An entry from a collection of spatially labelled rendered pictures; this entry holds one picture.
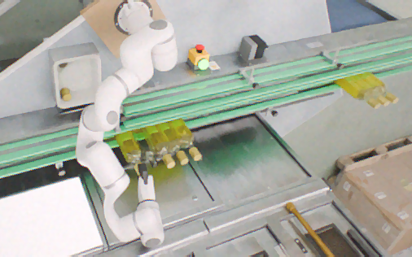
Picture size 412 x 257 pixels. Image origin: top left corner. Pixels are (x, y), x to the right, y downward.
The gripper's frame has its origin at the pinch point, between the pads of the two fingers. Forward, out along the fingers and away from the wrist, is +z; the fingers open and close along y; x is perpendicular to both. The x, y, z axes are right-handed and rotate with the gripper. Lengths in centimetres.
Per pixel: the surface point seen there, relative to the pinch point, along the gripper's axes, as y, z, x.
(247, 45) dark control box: 22, 50, -54
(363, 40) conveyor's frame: 15, 61, -119
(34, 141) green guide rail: 4.5, 14.9, 38.8
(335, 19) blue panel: 13, 85, -117
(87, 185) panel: -11.8, 5.1, 20.2
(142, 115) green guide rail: 6.0, 24.1, -2.9
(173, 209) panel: -12.5, -8.8, -11.6
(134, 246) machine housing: -12.6, -22.1, 4.8
